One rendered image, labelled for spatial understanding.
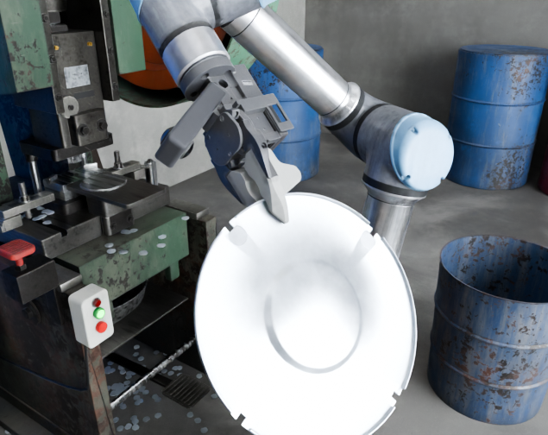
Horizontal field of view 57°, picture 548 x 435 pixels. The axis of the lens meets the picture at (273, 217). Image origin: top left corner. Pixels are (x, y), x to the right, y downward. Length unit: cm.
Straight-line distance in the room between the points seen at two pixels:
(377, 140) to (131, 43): 83
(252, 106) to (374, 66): 393
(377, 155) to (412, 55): 354
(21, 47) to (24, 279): 51
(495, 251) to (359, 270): 136
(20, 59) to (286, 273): 90
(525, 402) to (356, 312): 129
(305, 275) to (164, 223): 97
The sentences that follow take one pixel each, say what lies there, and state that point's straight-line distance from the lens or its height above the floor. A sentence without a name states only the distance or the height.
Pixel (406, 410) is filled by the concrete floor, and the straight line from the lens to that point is 185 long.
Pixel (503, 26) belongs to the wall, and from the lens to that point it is 422.
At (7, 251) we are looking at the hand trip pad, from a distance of 124.
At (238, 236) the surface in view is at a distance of 57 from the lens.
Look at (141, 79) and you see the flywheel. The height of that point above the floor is 100.
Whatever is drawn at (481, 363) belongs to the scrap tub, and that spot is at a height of 23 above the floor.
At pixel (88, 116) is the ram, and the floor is 97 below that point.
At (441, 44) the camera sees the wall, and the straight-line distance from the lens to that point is 433.
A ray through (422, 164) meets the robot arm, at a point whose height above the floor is 102.
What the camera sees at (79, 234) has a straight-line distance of 145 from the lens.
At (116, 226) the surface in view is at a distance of 147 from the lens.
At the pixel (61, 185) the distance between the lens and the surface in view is 151.
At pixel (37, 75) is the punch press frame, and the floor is 109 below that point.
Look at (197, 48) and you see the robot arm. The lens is 64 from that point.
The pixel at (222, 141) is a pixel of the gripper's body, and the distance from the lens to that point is 61.
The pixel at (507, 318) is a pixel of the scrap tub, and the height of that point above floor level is 41.
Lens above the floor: 129
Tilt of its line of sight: 25 degrees down
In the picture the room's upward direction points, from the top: straight up
